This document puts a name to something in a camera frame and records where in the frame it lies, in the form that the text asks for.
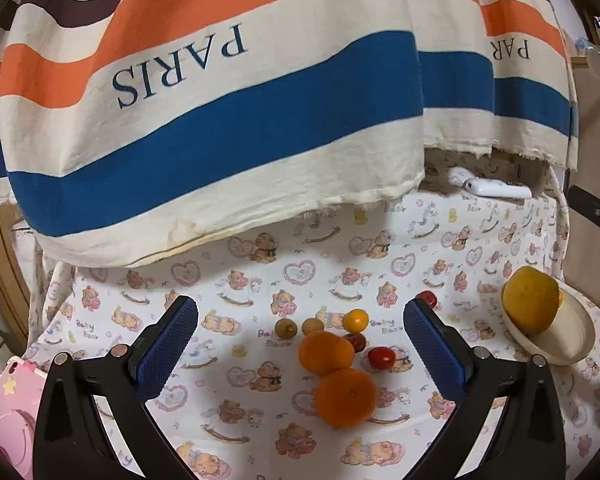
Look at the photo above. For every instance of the cream round plate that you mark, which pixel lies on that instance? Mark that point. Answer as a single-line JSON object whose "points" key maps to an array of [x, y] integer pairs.
{"points": [[569, 339]]}

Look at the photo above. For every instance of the pink phone case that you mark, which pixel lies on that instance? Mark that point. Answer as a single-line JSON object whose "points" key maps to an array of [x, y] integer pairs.
{"points": [[21, 387]]}

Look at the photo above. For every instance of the dark red cherry tomato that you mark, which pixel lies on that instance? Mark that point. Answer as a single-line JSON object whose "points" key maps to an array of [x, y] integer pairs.
{"points": [[357, 341]]}

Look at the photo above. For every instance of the striped Paris canvas cloth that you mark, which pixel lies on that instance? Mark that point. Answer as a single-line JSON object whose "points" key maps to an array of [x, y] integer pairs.
{"points": [[131, 130]]}

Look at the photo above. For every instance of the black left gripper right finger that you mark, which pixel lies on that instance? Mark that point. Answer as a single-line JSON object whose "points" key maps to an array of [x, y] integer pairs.
{"points": [[528, 441]]}

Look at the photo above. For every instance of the large yellow pomelo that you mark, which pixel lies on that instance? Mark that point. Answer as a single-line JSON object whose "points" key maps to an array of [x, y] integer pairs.
{"points": [[531, 299]]}

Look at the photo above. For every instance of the dark red small plum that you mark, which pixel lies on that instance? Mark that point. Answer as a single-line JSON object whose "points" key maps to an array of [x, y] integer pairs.
{"points": [[428, 298]]}

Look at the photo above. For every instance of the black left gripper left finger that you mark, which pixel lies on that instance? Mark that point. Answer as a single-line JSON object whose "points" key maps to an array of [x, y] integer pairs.
{"points": [[71, 441]]}

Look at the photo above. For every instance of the yellow cherry tomato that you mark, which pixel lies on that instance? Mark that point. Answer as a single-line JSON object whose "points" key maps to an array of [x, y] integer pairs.
{"points": [[355, 321]]}

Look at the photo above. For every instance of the baby bear print cloth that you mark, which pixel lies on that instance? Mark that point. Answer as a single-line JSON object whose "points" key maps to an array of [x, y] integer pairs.
{"points": [[239, 404]]}

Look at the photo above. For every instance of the large orange tangerine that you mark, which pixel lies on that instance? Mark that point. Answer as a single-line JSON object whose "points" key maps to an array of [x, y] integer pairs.
{"points": [[322, 353]]}

